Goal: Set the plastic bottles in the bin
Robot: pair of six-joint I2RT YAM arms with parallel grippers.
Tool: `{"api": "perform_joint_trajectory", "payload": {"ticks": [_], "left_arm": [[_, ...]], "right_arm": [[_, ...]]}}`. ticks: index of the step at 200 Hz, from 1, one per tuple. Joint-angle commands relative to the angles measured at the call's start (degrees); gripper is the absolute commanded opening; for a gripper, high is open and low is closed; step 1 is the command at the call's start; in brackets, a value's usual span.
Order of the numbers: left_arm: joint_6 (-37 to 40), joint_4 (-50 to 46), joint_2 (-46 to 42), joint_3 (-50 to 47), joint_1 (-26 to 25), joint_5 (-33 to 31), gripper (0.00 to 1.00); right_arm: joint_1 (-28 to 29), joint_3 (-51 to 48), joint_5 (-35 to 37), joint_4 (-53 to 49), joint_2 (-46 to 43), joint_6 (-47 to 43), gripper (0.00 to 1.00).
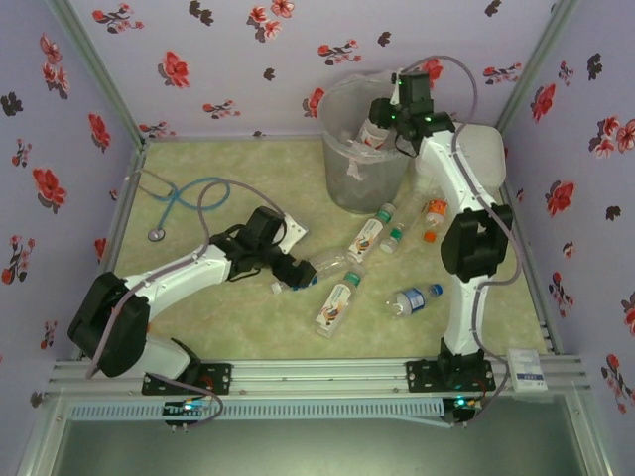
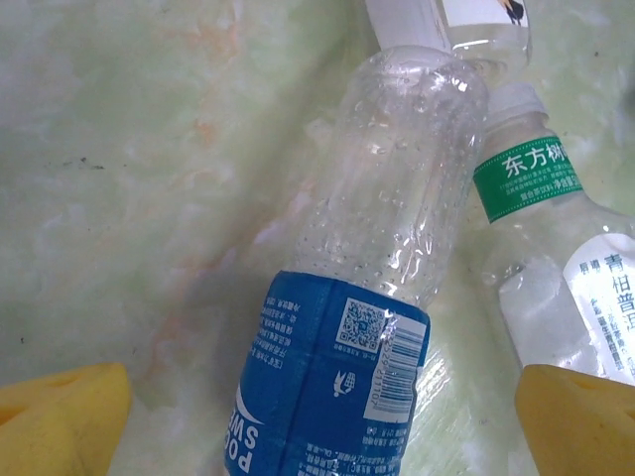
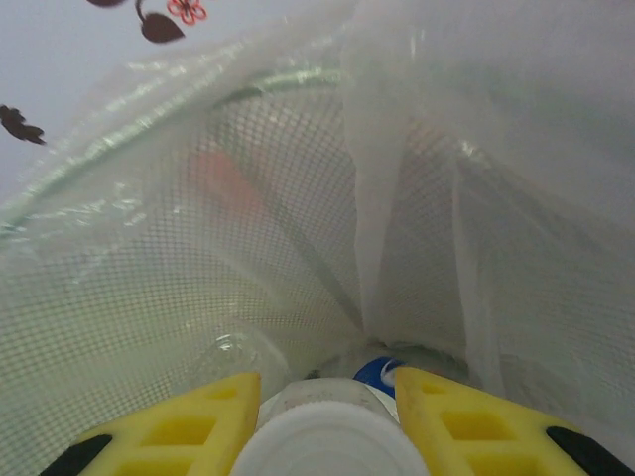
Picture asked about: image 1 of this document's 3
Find blue label Pocari Sweat bottle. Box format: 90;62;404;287
270;250;350;295

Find clear bottle red white label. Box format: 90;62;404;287
355;117;394;151

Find green cap bottle white label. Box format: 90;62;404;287
313;267;367;339
345;202;397;264

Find orange cap orange label bottle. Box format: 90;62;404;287
421;197;450;244

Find clear unlabelled green cap bottle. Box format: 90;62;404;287
379;191;424;255

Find blue cap blue label bottle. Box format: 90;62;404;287
386;283;445;317

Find translucent grey plastic bin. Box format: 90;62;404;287
319;73;419;215

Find clear plastic bin liner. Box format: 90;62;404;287
317;71;423;180

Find white plastic container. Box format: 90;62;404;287
409;122;507;199

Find blue tube stethoscope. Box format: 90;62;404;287
133;171;232;243

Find white power supply box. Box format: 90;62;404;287
505;349;547;393

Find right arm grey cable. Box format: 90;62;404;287
401;55;525;427

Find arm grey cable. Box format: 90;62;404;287
401;55;525;427
84;180;290;381

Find left arm grey cable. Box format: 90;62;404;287
84;180;290;381

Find aluminium rail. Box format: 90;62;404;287
48;360;587;396

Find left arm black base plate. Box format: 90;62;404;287
142;363;233;397

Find white slotted cable duct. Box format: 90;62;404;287
66;401;444;420

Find aluminium corner post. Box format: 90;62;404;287
495;0;582;131
47;0;149;146

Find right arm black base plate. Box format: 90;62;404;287
405;360;496;393

